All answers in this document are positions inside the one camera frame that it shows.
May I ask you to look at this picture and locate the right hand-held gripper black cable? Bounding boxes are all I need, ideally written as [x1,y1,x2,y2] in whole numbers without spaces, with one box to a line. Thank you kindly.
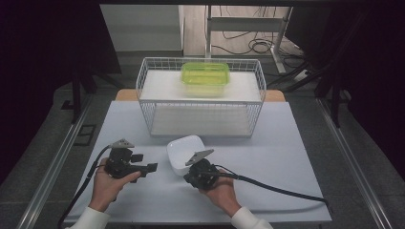
[213,164,330,206]

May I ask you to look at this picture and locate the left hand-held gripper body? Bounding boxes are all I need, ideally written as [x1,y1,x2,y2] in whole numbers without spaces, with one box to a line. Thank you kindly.
[104,138,142,180]

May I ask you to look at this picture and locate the black floor bracket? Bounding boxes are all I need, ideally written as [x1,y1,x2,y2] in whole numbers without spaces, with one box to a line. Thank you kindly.
[74,123,97,148]

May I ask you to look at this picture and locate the white wire rack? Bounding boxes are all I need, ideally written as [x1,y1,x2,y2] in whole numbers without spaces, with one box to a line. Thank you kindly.
[136,56,267,138]

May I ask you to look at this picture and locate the aluminium rail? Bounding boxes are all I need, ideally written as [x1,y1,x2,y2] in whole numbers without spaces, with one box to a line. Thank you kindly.
[316,96,394,229]
[15,94,94,229]

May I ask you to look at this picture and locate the black floor cables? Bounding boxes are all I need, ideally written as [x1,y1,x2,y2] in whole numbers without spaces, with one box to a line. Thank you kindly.
[211,6,308,70]

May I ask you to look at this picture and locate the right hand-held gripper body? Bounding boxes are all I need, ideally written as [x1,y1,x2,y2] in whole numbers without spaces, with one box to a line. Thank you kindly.
[184,149,222,192]

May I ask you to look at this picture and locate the dark tripod stand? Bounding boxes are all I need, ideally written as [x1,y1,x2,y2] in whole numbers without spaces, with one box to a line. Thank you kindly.
[61,61,124,125]
[266,9,352,129]

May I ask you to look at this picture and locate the left hand-held gripper black cable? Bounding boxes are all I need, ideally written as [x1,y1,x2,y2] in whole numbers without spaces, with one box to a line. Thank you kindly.
[56,144,113,229]

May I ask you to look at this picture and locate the white power strip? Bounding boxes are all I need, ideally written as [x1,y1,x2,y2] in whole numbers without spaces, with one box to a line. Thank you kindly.
[293,69,310,83]

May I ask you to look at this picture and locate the dark curtain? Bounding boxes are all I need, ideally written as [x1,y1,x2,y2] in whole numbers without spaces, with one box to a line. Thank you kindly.
[285,4,405,182]
[0,0,122,187]

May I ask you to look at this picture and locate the white plastic food container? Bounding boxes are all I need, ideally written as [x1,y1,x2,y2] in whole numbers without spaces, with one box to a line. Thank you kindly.
[166,135,206,177]

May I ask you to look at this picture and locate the hand-held gripper black cable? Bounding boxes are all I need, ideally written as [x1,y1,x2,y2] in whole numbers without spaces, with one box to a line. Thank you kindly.
[56,144,113,229]
[213,164,330,206]

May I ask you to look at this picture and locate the white table cover sheet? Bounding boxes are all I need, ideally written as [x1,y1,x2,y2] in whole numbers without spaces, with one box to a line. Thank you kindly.
[63,100,332,224]

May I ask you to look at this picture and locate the white metal desk frame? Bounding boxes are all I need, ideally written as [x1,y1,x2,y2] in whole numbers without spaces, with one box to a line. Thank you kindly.
[204,4,294,74]

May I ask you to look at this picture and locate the green plastic food container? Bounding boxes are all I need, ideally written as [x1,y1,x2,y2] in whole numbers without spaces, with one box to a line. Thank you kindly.
[180,61,231,98]

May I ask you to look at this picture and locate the person's left hand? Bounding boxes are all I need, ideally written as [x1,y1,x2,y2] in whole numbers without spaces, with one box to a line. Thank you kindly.
[88,158,142,214]

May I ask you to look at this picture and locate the white cabinet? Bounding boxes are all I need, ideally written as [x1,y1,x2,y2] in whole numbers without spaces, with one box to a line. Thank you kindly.
[99,4,185,59]

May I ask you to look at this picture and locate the person's right hand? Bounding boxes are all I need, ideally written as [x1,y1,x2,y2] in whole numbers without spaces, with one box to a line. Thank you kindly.
[199,177,243,219]

